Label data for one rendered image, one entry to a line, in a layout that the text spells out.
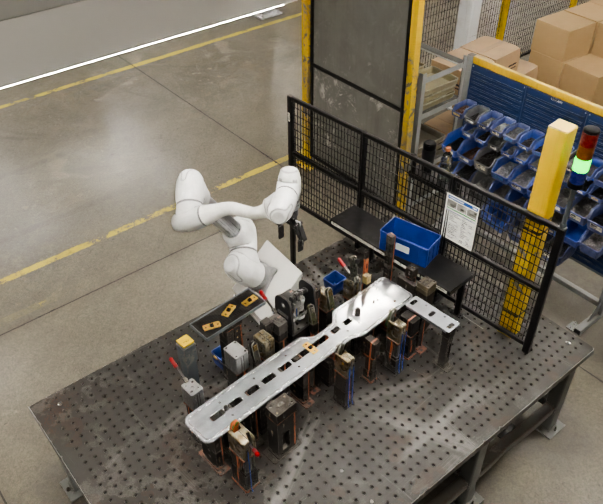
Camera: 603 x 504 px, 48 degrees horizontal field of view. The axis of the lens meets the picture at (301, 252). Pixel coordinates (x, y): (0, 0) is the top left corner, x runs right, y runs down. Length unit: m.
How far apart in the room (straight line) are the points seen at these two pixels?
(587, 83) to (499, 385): 3.93
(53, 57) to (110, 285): 4.72
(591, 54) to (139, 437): 5.62
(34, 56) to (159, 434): 2.93
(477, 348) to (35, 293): 3.28
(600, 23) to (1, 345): 5.89
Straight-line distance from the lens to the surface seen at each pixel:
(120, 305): 5.23
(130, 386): 3.75
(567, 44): 7.09
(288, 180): 3.00
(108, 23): 0.75
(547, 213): 3.49
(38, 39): 0.72
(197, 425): 3.15
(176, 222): 3.33
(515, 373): 3.87
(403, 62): 5.15
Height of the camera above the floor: 3.51
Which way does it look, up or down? 40 degrees down
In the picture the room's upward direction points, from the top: straight up
